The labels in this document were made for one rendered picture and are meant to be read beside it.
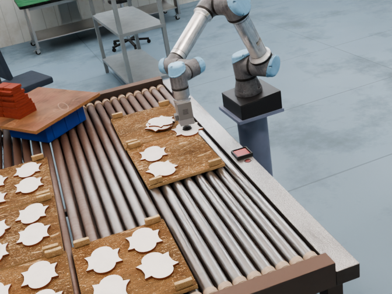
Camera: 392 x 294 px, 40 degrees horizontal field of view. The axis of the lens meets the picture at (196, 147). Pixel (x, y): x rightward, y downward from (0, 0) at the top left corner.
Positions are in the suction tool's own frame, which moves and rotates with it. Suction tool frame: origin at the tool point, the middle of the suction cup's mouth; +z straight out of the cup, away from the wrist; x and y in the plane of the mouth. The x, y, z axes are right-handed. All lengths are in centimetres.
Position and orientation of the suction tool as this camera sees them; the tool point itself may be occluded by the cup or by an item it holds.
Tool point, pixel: (187, 130)
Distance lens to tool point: 243.5
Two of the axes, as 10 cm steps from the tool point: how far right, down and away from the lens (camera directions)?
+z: 1.5, 8.8, 4.5
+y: 2.2, 4.1, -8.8
